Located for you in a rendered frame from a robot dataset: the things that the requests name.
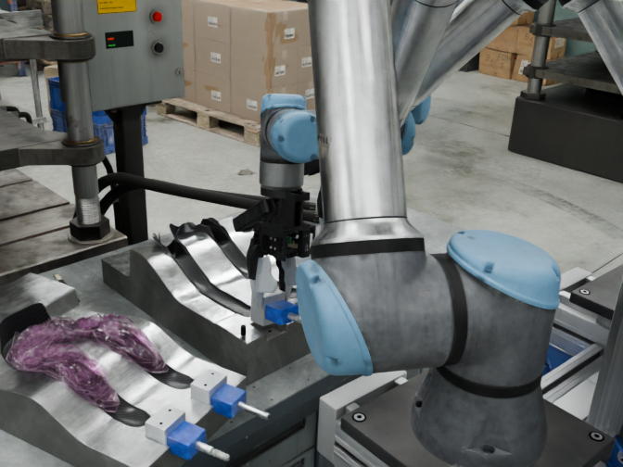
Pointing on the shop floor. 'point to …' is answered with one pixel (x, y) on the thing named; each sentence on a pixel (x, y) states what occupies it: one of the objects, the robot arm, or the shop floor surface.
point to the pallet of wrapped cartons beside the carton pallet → (241, 62)
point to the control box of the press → (132, 83)
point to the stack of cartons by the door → (516, 51)
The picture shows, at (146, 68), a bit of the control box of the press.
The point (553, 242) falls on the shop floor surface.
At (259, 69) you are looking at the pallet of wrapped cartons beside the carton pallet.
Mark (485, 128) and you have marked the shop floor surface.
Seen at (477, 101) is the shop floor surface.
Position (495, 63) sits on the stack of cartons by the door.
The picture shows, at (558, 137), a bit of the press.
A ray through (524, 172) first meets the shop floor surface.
